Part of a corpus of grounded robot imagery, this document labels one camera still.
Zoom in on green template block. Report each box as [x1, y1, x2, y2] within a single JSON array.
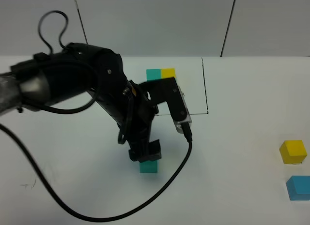
[[146, 69, 161, 81]]

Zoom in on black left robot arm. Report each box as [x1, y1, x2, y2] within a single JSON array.
[[0, 43, 161, 163]]

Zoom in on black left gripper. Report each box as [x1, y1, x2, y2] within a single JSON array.
[[96, 78, 162, 162]]

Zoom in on yellow template block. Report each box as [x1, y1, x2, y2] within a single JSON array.
[[160, 68, 176, 79]]

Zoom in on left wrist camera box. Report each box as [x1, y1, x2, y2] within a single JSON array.
[[139, 77, 192, 138]]

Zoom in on blue block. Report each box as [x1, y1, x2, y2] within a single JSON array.
[[286, 176, 310, 201]]

